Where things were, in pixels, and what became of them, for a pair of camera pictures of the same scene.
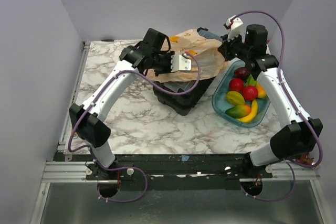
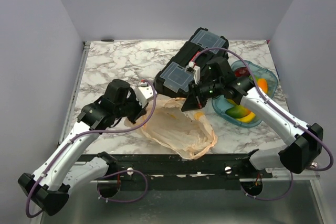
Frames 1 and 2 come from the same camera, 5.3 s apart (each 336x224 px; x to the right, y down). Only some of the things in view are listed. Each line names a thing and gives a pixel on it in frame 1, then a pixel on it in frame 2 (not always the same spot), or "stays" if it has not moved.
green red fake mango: x=238 y=111 stays
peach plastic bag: x=209 y=51 -> x=186 y=132
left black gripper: x=168 y=70 -> x=140 y=111
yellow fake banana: x=252 y=114 stays
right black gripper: x=225 y=46 -> x=195 y=100
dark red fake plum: x=241 y=73 stays
